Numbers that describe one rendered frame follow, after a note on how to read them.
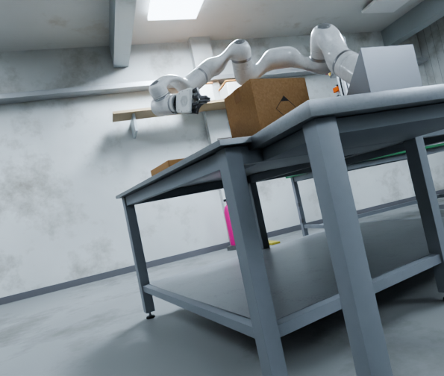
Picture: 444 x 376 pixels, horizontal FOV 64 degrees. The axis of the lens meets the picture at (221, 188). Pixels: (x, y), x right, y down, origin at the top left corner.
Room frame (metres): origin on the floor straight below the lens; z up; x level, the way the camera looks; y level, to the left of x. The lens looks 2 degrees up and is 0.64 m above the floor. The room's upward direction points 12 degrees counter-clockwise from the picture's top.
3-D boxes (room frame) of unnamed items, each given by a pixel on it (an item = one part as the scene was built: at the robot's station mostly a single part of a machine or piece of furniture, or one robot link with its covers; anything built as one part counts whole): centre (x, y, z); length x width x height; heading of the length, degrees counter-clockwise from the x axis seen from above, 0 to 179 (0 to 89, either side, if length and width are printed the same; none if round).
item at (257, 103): (1.63, -0.28, 0.99); 0.30 x 0.24 x 0.27; 118
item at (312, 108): (1.38, -0.52, 0.81); 0.90 x 0.90 x 0.04; 18
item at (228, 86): (4.98, -0.51, 2.12); 0.47 x 0.39 x 0.26; 108
